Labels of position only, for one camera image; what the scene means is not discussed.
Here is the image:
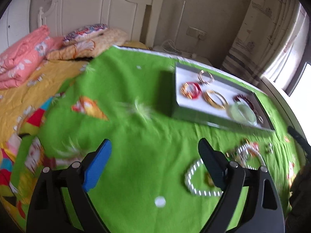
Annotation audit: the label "pale green jade bangle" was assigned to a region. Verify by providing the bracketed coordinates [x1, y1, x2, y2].
[228, 102, 257, 126]

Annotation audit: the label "yellow floral bedsheet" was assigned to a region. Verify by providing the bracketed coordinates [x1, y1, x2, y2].
[1, 61, 88, 232]

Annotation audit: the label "gold hoop bangles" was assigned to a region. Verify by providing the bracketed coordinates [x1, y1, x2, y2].
[198, 70, 215, 85]

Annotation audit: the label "multicolour stone bead bracelet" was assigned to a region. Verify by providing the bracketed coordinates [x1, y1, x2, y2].
[239, 139, 262, 158]

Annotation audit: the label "pink folded quilt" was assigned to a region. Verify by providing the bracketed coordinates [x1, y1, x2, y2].
[0, 25, 64, 90]

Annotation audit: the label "gold bangle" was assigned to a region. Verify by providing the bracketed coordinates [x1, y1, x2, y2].
[203, 90, 229, 110]

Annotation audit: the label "wall power socket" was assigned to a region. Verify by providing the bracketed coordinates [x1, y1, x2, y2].
[186, 26, 207, 41]

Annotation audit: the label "grey jewelry tray box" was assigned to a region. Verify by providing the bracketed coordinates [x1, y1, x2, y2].
[172, 63, 275, 133]

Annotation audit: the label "green cartoon blanket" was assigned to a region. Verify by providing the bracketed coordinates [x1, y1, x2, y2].
[10, 44, 304, 233]

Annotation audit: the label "white bed headboard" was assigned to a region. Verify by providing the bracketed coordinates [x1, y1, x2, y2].
[38, 0, 163, 47]

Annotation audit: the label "dark red bead bracelet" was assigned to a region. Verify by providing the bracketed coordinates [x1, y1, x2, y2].
[233, 94, 259, 115]

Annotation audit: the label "patterned pillow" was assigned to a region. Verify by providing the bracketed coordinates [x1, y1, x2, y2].
[63, 23, 109, 46]

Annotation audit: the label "white cable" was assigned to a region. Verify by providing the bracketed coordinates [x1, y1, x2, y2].
[160, 39, 183, 54]

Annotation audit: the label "striped curtain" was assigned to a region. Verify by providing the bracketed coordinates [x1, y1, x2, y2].
[221, 0, 310, 90]

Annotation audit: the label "beige floral pillow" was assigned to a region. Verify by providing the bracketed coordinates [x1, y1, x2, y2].
[46, 28, 128, 61]

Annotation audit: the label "red cord gold bracelet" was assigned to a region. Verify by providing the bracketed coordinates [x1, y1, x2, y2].
[180, 81, 203, 100]

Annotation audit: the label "white wardrobe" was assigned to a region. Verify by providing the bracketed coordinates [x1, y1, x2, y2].
[0, 0, 31, 53]

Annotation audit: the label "white pearl necklace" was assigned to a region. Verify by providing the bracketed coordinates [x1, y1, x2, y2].
[184, 143, 268, 197]

